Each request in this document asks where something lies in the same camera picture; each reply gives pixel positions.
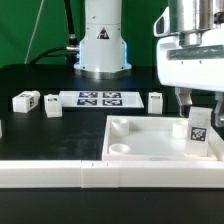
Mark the white left fence piece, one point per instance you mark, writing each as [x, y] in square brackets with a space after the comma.
[0, 129]

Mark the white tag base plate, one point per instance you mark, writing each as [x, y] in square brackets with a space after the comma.
[101, 99]

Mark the white front fence rail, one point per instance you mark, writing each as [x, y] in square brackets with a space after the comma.
[111, 174]

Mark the white square tabletop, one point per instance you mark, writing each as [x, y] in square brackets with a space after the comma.
[136, 138]

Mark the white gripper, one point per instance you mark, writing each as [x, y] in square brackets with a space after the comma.
[190, 53]

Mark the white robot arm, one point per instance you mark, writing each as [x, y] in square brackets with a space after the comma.
[102, 51]

